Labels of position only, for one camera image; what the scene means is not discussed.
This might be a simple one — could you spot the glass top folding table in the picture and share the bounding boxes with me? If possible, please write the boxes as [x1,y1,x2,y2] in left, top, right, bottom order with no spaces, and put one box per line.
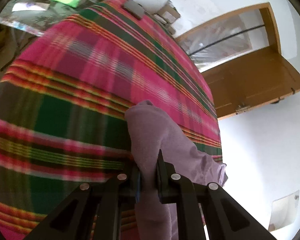
[0,0,103,36]

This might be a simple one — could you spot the brown cardboard box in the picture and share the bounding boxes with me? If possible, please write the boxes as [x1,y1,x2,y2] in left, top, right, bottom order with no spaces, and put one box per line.
[157,0,181,24]

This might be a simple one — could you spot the purple fleece pants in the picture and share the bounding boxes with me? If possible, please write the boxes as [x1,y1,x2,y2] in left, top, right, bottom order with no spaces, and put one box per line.
[125,100,228,239]

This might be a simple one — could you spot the white wall panel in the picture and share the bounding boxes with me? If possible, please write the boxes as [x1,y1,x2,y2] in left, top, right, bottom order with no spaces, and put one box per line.
[268,190,300,232]

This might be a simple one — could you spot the wooden door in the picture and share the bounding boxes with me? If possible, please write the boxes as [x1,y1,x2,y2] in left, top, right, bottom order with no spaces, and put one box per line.
[201,45,300,120]

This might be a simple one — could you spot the dark smartphone on bed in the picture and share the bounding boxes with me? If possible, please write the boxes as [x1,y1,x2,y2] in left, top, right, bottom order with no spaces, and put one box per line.
[122,0,145,20]

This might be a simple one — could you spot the plaid pink green bedsheet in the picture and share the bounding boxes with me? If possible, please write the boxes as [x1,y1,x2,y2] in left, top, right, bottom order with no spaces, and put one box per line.
[0,0,222,239]

